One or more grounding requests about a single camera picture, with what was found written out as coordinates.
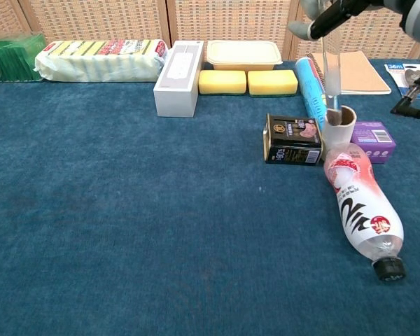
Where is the beige lidded food container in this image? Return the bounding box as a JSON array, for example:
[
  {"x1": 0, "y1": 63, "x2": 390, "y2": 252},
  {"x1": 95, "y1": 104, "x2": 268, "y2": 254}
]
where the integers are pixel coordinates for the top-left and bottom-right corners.
[{"x1": 205, "y1": 40, "x2": 284, "y2": 71}]

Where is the transparent test tube white cap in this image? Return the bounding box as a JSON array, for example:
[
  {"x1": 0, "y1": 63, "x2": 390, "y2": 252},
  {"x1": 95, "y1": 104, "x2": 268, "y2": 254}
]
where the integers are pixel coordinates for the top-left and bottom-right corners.
[{"x1": 320, "y1": 34, "x2": 343, "y2": 126}]

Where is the brown spiral notebook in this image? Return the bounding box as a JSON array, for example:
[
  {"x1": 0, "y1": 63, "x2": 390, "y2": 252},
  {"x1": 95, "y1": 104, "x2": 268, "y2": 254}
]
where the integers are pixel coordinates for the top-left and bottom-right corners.
[{"x1": 307, "y1": 51, "x2": 392, "y2": 96}]

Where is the small grey roll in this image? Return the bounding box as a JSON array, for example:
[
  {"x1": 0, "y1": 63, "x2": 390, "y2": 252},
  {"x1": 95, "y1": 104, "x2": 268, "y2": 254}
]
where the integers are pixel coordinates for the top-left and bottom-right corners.
[{"x1": 321, "y1": 106, "x2": 357, "y2": 162}]

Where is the green packaged sheet stack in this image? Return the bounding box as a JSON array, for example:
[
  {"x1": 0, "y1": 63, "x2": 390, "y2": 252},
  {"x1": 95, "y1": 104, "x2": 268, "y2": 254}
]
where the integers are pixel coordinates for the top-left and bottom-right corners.
[{"x1": 0, "y1": 33, "x2": 47, "y2": 83}]

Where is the black luncheon meat can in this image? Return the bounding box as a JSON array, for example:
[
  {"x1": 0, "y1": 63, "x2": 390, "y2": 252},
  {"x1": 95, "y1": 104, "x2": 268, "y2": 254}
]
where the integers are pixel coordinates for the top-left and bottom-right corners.
[{"x1": 264, "y1": 113, "x2": 323, "y2": 166}]

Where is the woven folding screen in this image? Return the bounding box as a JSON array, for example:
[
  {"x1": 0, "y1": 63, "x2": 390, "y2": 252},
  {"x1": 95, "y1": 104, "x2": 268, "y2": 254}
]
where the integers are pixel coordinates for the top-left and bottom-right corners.
[{"x1": 0, "y1": 0, "x2": 420, "y2": 64}]

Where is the plastic drink bottle red label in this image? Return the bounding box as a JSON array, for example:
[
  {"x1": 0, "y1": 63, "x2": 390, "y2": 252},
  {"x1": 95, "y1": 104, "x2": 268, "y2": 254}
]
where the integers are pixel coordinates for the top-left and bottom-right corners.
[{"x1": 323, "y1": 142, "x2": 407, "y2": 283}]

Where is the small purple box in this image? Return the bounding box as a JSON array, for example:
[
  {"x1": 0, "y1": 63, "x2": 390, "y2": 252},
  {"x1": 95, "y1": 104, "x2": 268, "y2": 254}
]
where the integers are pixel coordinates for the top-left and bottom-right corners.
[{"x1": 349, "y1": 121, "x2": 397, "y2": 165}]

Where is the white power strip box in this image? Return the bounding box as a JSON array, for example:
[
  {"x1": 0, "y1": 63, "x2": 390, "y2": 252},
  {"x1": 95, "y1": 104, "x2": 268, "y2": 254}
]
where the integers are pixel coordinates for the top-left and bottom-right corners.
[{"x1": 153, "y1": 40, "x2": 204, "y2": 118}]

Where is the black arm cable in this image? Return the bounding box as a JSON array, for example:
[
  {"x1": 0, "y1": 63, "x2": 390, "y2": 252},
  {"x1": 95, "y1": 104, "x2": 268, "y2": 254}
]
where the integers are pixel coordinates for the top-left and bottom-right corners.
[{"x1": 390, "y1": 62, "x2": 420, "y2": 123}]

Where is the packaged yellow sponge multipack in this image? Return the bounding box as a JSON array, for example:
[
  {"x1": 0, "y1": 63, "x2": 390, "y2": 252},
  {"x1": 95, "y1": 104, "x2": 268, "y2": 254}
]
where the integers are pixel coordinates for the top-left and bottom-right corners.
[{"x1": 34, "y1": 38, "x2": 169, "y2": 83}]

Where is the yellow sponge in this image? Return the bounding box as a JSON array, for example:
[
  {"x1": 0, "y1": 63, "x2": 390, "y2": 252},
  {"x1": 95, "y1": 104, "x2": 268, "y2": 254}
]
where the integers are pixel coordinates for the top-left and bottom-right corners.
[
  {"x1": 247, "y1": 69, "x2": 299, "y2": 97},
  {"x1": 198, "y1": 69, "x2": 248, "y2": 95}
]

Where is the blue table mat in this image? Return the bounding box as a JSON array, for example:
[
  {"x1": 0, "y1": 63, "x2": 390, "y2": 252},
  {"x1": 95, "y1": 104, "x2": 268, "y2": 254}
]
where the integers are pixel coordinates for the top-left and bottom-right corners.
[{"x1": 0, "y1": 57, "x2": 420, "y2": 336}]

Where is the right grey silver robot hand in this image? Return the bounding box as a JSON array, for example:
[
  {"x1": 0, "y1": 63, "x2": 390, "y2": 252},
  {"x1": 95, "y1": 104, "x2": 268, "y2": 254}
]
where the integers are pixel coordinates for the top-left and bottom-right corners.
[{"x1": 287, "y1": 0, "x2": 420, "y2": 46}]

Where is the blue cling film roll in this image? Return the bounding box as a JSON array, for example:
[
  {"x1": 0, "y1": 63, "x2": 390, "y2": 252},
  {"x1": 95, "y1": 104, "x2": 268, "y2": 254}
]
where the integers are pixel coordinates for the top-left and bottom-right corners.
[{"x1": 294, "y1": 57, "x2": 333, "y2": 120}]

